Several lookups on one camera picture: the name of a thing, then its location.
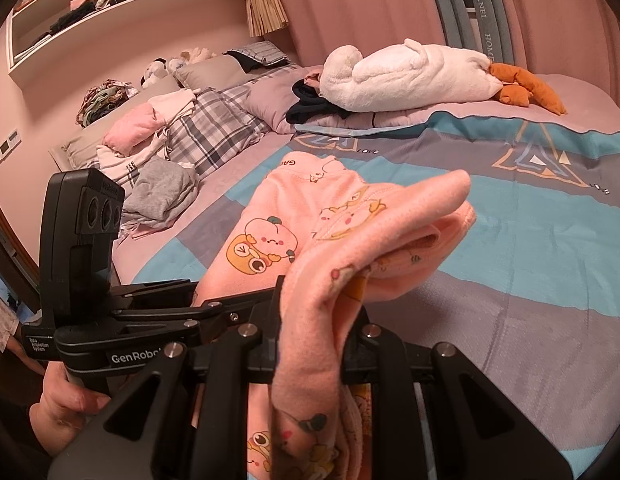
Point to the pink folded cloth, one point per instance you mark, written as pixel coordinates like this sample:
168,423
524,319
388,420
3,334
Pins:
82,3

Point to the pile of patterned clothes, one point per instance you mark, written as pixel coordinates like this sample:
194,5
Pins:
102,102

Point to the striped small pillow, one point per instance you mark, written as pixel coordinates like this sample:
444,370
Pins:
260,53

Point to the white wall shelf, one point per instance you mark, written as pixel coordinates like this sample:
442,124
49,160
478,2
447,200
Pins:
140,20

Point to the white dog plush toy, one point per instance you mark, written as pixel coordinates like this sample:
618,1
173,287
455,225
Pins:
155,72

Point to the mauve quilt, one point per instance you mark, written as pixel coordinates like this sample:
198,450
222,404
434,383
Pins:
270,95

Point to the grey pillow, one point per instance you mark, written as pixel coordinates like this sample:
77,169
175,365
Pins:
215,72

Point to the white plush duck toy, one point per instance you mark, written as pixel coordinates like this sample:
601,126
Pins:
414,75

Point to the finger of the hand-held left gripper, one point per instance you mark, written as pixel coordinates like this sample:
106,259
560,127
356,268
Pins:
155,292
210,317

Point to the person's left hand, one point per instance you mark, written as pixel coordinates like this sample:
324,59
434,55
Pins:
60,410

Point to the beige pleated fabric bundle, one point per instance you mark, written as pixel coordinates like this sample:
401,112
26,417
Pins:
265,7

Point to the grey lettered curtain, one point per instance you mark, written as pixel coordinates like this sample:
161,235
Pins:
454,10

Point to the cream plush toy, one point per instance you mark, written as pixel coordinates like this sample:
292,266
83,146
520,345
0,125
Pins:
195,55

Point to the dark navy clothing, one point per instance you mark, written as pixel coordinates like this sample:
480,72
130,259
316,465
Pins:
310,105

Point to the person's patterned clothing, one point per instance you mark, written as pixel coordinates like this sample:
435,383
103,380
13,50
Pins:
2,320

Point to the grey folded garment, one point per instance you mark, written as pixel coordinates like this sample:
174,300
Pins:
160,185

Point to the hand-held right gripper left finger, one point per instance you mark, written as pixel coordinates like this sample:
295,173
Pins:
262,355

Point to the peach cartoon print garment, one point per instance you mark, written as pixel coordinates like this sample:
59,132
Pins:
310,280

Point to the pink curtain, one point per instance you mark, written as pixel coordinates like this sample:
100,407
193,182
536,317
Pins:
365,0

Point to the dark folded clothes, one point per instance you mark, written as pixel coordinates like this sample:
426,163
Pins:
70,22

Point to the pink bed sheet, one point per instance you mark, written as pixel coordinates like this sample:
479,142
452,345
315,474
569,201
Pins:
190,230

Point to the pink folded garment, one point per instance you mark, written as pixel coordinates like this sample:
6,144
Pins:
130,130

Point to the plaid pillow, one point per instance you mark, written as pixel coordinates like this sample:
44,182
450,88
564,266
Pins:
210,125

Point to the white wall switch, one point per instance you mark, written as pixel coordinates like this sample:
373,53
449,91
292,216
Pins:
5,147

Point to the beige headboard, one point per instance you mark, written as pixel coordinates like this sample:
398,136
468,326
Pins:
80,145

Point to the blue grey patterned blanket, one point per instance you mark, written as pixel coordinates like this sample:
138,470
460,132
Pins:
489,260

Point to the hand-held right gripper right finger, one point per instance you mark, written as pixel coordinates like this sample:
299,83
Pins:
360,355

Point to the white garment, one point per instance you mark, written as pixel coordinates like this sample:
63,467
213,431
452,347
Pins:
175,102

